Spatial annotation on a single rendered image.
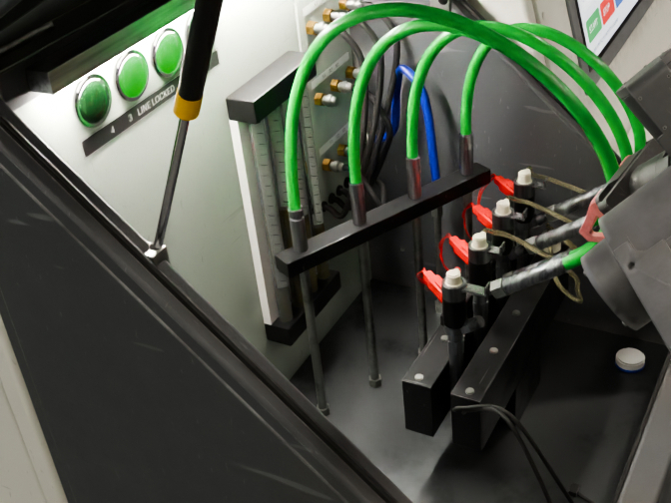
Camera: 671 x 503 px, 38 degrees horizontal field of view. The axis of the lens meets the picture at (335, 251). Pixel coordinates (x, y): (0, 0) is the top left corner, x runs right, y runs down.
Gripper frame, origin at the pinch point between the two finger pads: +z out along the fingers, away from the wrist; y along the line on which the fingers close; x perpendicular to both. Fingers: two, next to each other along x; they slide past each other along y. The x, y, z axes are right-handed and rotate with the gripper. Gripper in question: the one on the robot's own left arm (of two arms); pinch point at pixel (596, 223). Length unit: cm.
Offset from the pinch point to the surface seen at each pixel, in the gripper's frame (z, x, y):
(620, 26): 35, -6, -60
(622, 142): 4.3, -2.0, -14.1
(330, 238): 30.1, -17.0, 6.6
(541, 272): 7.1, 0.6, 3.9
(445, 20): -5.0, -24.8, -0.1
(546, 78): -8.1, -14.4, -1.1
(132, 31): 5.5, -44.9, 18.7
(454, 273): 16.2, -4.7, 6.0
